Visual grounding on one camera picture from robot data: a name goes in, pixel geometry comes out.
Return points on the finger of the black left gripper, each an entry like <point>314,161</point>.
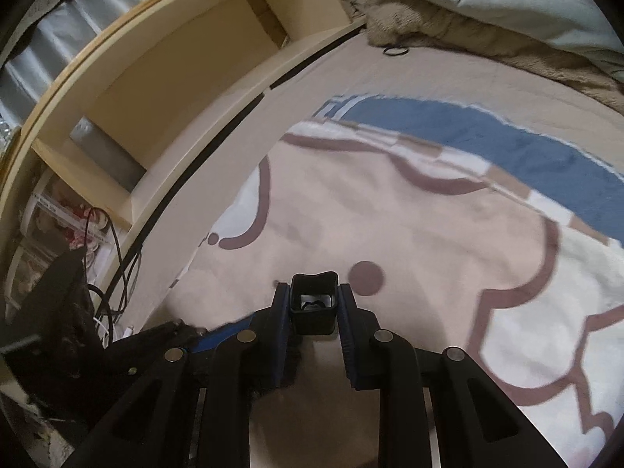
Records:
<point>177,333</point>

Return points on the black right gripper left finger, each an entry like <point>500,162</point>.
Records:
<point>173,408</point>

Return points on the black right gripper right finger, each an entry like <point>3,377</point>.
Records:
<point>434,403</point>

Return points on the small black square cup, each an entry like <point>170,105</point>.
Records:
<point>313,303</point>

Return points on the cartoon bear blue blanket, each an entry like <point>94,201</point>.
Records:
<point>455,229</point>

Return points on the wooden bedside shelf unit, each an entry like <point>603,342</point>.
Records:
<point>158,121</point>

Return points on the grey window curtain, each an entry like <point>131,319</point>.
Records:
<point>48,48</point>

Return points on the beige fuzzy blanket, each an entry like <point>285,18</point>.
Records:
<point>420,23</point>

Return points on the grey-blue duvet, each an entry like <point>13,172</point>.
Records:
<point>575,26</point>

